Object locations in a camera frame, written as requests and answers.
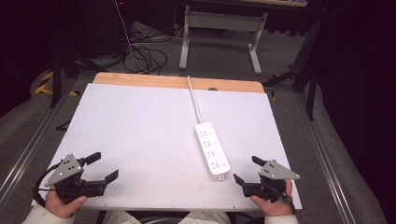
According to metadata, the thin white floor cable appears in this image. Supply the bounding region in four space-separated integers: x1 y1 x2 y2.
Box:
113 0 153 75

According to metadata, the yellow black floor tape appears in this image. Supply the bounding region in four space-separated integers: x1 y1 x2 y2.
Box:
33 70 79 97

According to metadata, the wooden table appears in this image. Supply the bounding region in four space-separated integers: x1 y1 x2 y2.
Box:
92 72 265 94

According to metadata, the metal floor rail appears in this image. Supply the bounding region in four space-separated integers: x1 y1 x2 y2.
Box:
294 91 357 224
0 78 78 203

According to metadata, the black metal stand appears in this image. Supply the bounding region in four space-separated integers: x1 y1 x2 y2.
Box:
49 29 106 109
262 17 323 121

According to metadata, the black gripper strap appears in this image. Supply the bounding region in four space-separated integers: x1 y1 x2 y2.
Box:
279 190 297 215

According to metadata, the tangle of black floor cables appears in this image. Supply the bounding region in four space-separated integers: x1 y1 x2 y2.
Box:
122 29 185 76

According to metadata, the white power strip cable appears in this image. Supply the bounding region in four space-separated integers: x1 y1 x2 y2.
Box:
186 75 204 125

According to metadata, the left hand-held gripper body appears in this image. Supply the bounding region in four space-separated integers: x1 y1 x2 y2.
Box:
44 152 108 204

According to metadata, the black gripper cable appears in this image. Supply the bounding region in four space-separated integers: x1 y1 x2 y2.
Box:
33 161 64 207

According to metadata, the white power strip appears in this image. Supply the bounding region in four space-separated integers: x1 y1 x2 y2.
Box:
194 121 232 182

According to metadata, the person's left hand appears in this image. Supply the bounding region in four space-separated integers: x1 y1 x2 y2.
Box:
44 186 89 219

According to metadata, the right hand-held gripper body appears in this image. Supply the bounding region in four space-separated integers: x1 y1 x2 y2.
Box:
242 159 301 203

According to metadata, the white board table cover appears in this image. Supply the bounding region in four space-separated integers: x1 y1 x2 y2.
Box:
31 82 304 213

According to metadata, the wooden desk top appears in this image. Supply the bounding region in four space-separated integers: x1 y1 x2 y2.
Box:
186 0 308 8

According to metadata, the person's right hand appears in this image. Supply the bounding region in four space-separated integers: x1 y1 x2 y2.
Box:
249 179 294 217

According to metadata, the white metal desk frame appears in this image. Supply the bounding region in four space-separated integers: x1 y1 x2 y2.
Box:
178 4 269 77

